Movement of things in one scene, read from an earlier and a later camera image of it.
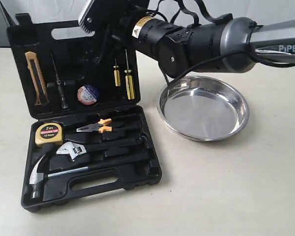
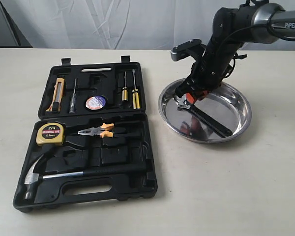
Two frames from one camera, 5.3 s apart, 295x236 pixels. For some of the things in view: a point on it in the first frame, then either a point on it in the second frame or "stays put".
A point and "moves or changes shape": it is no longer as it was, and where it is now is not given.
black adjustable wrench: (72, 149) to (205, 117)
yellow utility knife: (39, 82) to (56, 104)
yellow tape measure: (48, 133) stays put
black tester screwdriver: (64, 104) to (73, 107)
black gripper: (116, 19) to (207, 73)
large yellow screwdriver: (129, 81) to (135, 98)
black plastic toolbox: (85, 137) moves or changes shape
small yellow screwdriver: (117, 74) to (125, 96)
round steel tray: (203, 108) stays put
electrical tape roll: (87, 95) to (95, 103)
